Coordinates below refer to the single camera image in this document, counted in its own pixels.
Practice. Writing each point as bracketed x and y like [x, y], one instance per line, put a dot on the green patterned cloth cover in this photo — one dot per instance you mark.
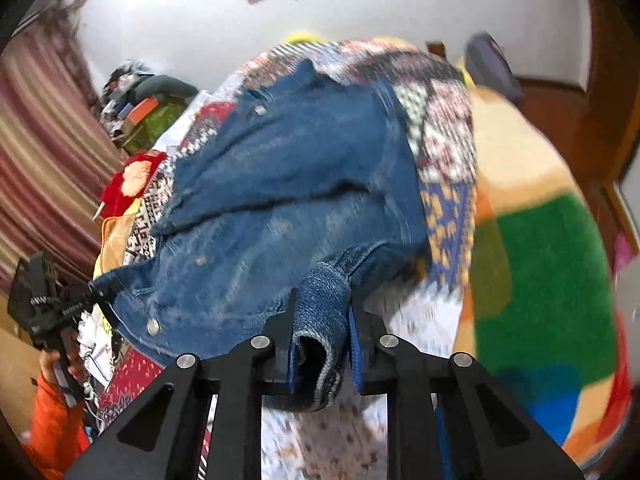
[160, 127]

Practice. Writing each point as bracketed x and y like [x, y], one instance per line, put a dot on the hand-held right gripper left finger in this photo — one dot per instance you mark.
[280, 350]

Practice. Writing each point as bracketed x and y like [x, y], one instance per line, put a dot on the colourful fleece blanket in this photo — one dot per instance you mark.
[550, 280]

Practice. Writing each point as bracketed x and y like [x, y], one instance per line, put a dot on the orange box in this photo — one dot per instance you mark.
[142, 110]

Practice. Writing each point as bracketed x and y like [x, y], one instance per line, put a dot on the pile of clutter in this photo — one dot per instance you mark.
[120, 90]

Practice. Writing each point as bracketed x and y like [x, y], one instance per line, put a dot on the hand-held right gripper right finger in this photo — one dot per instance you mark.
[356, 360]

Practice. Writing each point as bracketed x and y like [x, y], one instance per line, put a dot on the grey bolster pillow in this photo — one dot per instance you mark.
[165, 87]

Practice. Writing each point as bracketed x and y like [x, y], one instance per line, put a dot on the person's left hand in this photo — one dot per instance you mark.
[50, 362]

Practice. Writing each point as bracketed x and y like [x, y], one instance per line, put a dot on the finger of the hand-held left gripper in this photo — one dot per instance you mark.
[102, 287]

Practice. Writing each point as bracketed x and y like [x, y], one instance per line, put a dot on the striped red curtain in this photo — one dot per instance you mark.
[45, 135]

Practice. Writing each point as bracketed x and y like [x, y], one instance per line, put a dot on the yellow plush pillow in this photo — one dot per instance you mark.
[302, 37]

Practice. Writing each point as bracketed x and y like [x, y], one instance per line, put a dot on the brown wooden wardrobe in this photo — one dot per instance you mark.
[612, 60]

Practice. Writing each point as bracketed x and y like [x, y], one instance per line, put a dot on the dark grey backpack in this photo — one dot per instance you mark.
[490, 65]

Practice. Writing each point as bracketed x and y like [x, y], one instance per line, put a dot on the blue denim jacket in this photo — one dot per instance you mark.
[280, 170]

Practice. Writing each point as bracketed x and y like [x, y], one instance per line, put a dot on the red plush toy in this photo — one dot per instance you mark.
[120, 192]

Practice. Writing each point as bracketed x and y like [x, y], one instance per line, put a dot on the patchwork printed blanket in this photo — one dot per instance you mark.
[445, 125]

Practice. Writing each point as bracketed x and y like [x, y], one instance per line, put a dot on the person's left forearm orange sleeve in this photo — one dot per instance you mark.
[55, 435]

